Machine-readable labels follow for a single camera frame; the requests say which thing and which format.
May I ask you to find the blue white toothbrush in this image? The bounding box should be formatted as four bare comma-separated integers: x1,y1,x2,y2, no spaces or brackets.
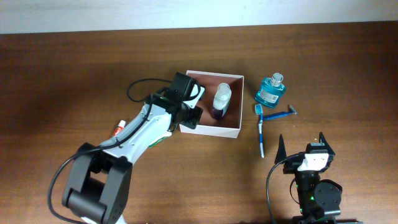
254,104,264,158

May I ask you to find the white green soap packet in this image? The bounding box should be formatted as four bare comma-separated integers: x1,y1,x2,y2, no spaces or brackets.
148,131,172,148

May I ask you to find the white cardboard box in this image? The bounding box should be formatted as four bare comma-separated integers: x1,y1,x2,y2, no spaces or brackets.
180,70,244,138

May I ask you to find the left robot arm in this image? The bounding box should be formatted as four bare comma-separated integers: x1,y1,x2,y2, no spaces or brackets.
62,73,205,223

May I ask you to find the blue mouthwash bottle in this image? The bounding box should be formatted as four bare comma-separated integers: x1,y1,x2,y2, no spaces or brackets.
254,73,286,108

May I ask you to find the blue disposable razor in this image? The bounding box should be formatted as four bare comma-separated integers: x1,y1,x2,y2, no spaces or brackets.
262,105,297,121

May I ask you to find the clear hand soap pump bottle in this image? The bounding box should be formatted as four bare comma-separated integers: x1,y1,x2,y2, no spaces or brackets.
212,83,232,120

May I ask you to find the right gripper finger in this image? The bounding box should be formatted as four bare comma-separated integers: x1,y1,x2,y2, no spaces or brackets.
319,132,335,156
274,134,287,164

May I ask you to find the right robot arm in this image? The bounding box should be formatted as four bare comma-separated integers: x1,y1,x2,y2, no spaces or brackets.
266,133,359,224

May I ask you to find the red green toothpaste tube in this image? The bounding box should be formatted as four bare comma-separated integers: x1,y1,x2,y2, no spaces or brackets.
113,120,126,136

